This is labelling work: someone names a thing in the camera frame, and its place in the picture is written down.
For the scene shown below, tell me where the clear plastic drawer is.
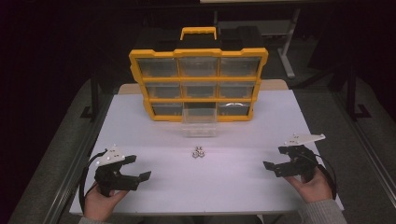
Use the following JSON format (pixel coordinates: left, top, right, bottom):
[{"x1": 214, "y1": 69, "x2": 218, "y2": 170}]
[{"x1": 181, "y1": 106, "x2": 218, "y2": 138}]

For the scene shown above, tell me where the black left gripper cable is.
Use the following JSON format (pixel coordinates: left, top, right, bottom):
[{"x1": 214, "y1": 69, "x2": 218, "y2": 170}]
[{"x1": 78, "y1": 148, "x2": 108, "y2": 214}]

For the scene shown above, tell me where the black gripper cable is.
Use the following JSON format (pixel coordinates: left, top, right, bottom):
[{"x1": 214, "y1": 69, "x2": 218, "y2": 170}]
[
  {"x1": 78, "y1": 148, "x2": 108, "y2": 214},
  {"x1": 311, "y1": 153, "x2": 339, "y2": 200}
]

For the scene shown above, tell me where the black metal stand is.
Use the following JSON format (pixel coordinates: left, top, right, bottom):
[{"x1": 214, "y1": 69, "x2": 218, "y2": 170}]
[
  {"x1": 346, "y1": 63, "x2": 372, "y2": 121},
  {"x1": 79, "y1": 71, "x2": 101, "y2": 120}
]

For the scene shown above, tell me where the grid of clear closed drawers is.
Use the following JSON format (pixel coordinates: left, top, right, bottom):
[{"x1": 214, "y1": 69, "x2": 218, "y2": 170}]
[{"x1": 136, "y1": 56, "x2": 262, "y2": 117}]

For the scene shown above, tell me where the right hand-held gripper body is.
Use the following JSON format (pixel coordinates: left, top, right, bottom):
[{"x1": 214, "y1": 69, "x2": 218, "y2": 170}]
[{"x1": 274, "y1": 133, "x2": 326, "y2": 183}]

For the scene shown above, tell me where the aluminium frame rail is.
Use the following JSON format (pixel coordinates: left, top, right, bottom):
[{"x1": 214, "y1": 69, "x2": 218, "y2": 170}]
[
  {"x1": 46, "y1": 92, "x2": 115, "y2": 224},
  {"x1": 330, "y1": 90, "x2": 396, "y2": 200}
]

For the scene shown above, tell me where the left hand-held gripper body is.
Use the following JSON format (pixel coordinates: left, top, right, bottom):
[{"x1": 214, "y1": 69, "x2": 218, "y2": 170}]
[{"x1": 93, "y1": 144, "x2": 140, "y2": 198}]

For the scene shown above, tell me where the person's left hand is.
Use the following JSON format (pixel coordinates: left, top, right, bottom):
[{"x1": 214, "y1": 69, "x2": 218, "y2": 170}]
[{"x1": 83, "y1": 186, "x2": 129, "y2": 222}]

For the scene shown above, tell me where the white metal desk frame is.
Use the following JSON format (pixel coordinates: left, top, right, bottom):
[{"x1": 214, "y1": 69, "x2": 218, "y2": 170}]
[{"x1": 214, "y1": 8, "x2": 302, "y2": 79}]

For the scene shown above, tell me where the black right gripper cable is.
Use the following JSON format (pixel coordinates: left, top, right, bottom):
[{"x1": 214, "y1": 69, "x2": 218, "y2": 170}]
[{"x1": 311, "y1": 153, "x2": 339, "y2": 200}]

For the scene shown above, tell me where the person's right hand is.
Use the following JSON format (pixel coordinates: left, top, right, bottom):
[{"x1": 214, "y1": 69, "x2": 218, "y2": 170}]
[{"x1": 284, "y1": 167, "x2": 333, "y2": 203}]

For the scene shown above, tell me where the yellow black organizer case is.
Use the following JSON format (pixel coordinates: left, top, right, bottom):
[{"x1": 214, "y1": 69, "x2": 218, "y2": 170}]
[{"x1": 128, "y1": 26, "x2": 269, "y2": 123}]

